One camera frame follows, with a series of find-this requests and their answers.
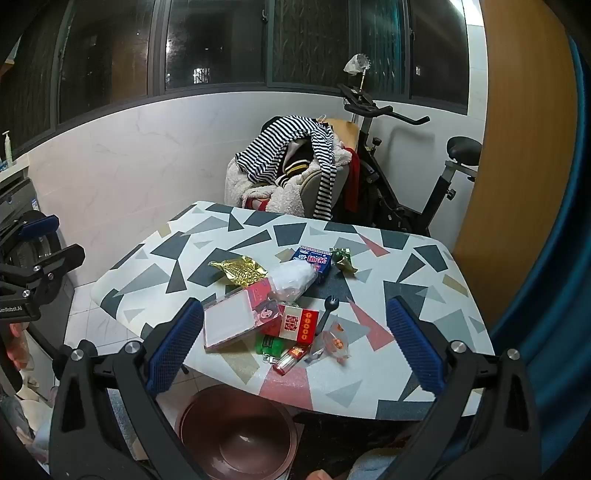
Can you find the brown round bin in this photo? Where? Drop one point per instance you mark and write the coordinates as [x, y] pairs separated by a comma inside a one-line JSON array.
[[240, 443]]

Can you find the white crumpled cloth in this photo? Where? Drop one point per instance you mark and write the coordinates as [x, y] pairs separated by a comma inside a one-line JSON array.
[[358, 64]]

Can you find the white fleece jacket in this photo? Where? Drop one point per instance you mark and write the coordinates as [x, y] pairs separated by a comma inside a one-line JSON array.
[[288, 198]]

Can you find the clear wrapper with orange print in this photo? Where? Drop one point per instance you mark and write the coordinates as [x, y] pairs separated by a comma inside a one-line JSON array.
[[334, 344]]

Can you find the gold foil wrapper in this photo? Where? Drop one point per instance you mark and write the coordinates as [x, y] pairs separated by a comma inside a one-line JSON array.
[[238, 270]]

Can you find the white pump bottle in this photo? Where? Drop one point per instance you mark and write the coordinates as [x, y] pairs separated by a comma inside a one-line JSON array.
[[7, 150]]

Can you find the black exercise bike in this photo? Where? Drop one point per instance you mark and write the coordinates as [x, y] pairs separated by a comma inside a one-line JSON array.
[[461, 147]]

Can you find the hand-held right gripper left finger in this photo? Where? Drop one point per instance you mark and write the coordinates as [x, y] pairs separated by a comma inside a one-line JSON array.
[[175, 344]]

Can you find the pale cloth pile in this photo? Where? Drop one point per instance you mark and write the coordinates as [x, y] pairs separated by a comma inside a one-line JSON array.
[[32, 406]]

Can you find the white pink box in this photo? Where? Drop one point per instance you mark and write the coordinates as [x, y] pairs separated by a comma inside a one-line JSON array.
[[228, 323]]

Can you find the green foil wrapper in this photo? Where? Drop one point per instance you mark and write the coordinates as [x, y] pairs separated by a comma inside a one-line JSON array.
[[342, 258]]

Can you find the wooden door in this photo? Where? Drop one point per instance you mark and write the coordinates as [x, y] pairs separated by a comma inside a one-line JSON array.
[[521, 161]]

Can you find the black plastic spoon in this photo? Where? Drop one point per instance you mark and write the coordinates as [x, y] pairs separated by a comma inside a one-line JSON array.
[[331, 303]]

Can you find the dark window with frame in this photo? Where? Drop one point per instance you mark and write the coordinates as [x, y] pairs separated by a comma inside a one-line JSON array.
[[207, 46]]

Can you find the small red packet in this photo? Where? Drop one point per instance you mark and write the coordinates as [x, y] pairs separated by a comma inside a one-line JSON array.
[[291, 357]]

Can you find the black white striped shirt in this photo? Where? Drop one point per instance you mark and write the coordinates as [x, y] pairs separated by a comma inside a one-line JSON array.
[[268, 143]]

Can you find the pink packet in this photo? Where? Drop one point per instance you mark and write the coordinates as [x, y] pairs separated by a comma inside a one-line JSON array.
[[261, 295]]

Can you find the dark garment with yellow stripes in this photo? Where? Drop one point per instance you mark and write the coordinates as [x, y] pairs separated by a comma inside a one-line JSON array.
[[295, 167]]

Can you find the person's left hand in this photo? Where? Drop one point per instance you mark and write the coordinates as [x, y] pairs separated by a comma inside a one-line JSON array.
[[18, 346]]

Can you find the light blue fleece robe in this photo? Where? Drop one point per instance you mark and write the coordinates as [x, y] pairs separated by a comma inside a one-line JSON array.
[[369, 466]]

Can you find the beige chair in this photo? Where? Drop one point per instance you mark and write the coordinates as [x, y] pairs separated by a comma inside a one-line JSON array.
[[344, 131]]

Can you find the small clear wrapper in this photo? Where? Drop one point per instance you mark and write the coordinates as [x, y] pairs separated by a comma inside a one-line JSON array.
[[314, 355]]

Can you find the red cardboard box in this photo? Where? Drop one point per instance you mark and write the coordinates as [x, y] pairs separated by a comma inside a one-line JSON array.
[[300, 327]]

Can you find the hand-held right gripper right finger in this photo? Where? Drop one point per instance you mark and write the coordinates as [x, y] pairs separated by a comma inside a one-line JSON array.
[[413, 344]]

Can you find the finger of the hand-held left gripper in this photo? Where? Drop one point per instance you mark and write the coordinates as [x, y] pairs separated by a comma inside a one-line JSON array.
[[55, 262], [40, 227]]

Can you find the red cloth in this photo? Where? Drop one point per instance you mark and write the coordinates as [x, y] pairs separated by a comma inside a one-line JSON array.
[[353, 180]]

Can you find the white plastic bag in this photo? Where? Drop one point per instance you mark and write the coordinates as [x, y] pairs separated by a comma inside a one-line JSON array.
[[293, 281]]

